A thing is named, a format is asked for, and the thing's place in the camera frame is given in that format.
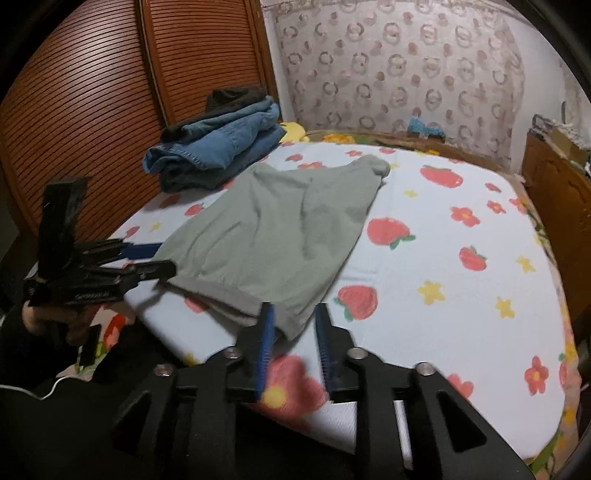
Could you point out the circle patterned curtain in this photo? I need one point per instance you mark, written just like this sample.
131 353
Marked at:
392 69

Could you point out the cardboard box with small items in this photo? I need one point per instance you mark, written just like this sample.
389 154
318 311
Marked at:
570 145

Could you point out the wooden louvered wardrobe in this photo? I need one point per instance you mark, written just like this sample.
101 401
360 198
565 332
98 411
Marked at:
115 92

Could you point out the green shorts pants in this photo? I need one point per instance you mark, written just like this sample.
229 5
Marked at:
268 230

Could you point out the blue plastic packet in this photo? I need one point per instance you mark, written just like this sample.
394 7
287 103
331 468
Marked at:
425 128

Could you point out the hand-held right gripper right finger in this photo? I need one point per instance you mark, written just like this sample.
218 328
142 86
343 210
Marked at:
325 350

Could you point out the person's dark clothing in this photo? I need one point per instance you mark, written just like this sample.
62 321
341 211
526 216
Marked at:
69 434

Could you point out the person's left hand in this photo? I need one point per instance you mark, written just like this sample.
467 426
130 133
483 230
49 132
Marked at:
44 318

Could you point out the strawberry print bed sheet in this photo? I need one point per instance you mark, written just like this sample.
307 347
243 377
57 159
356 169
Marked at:
438 277

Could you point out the wooden cabinet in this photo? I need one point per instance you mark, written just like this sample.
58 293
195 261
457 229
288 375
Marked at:
558 203

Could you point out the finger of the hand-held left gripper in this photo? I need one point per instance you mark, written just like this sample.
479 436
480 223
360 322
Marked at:
147 272
138 251

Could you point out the folded blue jeans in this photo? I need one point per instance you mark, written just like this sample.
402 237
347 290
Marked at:
221 143

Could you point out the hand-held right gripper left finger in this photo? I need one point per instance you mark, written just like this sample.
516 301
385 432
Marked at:
265 350

